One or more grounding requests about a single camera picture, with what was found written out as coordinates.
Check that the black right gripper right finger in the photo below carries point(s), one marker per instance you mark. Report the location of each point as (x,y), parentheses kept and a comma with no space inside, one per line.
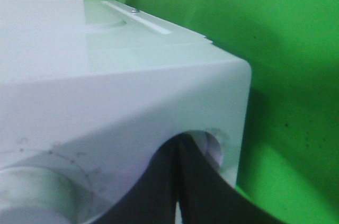
(205,197)

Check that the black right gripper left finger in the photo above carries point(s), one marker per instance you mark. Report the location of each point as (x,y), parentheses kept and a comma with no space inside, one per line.
(153,198)

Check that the round white door button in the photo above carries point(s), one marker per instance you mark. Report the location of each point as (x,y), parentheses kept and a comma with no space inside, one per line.
(209,146)

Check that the lower white microwave knob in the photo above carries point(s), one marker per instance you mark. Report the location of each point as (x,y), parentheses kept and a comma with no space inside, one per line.
(40,195)

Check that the white microwave oven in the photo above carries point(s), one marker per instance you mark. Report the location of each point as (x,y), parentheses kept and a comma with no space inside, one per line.
(91,90)

